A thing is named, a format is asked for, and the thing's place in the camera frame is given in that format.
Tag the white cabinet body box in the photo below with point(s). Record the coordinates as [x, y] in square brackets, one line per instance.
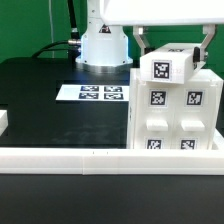
[134, 81]

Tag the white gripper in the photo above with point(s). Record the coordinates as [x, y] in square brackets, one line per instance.
[165, 13]

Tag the white cabinet top block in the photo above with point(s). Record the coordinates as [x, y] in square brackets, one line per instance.
[172, 63]

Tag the white cabinet door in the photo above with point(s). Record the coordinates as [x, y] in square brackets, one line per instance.
[197, 109]
[154, 115]

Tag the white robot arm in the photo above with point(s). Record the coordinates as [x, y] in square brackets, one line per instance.
[104, 44]

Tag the white marker sheet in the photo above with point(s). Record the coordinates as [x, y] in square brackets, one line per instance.
[107, 93]

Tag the white L-shaped fence frame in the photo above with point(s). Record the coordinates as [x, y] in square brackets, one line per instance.
[112, 161]

